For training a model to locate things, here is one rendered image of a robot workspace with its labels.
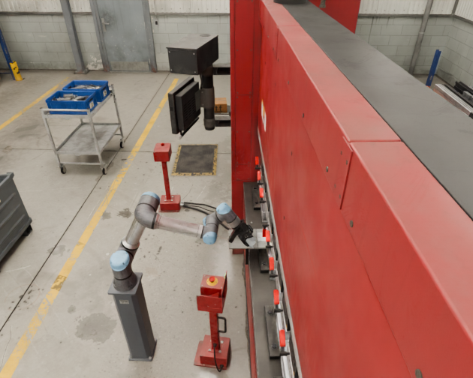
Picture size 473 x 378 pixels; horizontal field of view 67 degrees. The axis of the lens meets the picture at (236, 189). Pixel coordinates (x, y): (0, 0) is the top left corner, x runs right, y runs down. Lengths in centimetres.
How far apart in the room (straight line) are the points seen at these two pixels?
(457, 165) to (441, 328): 31
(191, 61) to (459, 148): 235
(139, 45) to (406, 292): 889
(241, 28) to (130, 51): 680
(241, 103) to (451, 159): 222
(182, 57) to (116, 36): 647
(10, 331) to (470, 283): 343
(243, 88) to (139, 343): 200
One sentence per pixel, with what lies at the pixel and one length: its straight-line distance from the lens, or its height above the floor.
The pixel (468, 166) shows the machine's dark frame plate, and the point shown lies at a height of 230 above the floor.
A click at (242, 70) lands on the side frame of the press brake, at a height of 183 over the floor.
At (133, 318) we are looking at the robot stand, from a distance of 265.
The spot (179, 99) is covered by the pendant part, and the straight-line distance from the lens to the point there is 300.
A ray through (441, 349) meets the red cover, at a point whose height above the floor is 225.
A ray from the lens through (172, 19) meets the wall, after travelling 891.
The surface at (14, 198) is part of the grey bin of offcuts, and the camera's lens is 423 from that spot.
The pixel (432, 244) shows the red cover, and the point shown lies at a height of 230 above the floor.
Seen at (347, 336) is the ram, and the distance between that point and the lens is 81.
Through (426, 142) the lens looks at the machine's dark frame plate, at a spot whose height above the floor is 230.
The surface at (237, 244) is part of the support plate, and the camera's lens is 231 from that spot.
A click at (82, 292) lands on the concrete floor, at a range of 362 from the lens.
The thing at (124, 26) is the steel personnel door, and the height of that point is 101.
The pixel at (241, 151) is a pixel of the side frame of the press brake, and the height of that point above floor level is 117.
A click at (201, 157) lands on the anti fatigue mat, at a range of 522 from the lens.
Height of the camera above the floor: 260
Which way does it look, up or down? 35 degrees down
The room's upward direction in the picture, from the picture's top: straight up
